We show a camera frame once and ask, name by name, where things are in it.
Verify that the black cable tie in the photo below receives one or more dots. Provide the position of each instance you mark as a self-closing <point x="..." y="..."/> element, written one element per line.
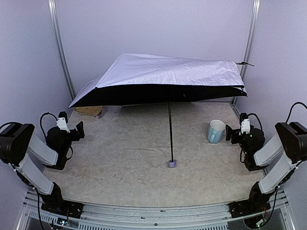
<point x="244" y="63"/>

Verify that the right aluminium frame post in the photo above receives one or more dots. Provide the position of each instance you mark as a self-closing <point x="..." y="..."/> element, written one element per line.
<point x="251" y="34"/>

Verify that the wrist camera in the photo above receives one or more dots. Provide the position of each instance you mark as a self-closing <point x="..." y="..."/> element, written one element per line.
<point x="62" y="121"/>
<point x="244" y="124"/>

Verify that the lavender folding umbrella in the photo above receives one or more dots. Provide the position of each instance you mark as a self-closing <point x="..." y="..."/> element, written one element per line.
<point x="134" y="79"/>

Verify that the left aluminium frame post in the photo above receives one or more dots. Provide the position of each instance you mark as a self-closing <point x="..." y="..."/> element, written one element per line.
<point x="56" y="29"/>

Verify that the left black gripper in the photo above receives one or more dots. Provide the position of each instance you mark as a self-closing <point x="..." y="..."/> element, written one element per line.
<point x="79" y="129"/>

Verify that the aluminium frame post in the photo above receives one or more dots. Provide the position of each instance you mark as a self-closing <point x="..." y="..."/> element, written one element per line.
<point x="251" y="34"/>
<point x="56" y="29"/>

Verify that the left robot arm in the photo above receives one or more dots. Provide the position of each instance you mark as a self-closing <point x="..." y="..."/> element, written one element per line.
<point x="19" y="144"/>

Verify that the light blue mug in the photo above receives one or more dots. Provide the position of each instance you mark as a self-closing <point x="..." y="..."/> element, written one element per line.
<point x="215" y="131"/>

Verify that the front aluminium rail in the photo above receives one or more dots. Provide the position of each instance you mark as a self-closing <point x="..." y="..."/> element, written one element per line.
<point x="110" y="217"/>

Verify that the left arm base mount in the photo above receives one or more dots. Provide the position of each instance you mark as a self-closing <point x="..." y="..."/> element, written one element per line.
<point x="67" y="208"/>

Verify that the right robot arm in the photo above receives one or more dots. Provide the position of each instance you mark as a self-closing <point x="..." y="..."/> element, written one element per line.
<point x="287" y="148"/>

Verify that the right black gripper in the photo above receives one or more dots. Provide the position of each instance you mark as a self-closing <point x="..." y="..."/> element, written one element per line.
<point x="229" y="132"/>

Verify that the yellow woven mat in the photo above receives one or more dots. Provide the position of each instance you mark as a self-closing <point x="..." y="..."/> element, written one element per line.
<point x="91" y="110"/>

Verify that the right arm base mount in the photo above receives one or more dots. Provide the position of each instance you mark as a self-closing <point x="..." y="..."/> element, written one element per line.
<point x="244" y="208"/>

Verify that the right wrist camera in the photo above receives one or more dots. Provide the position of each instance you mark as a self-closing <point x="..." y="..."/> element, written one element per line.
<point x="244" y="124"/>

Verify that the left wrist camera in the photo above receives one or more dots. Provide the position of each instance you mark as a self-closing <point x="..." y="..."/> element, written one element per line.
<point x="62" y="121"/>

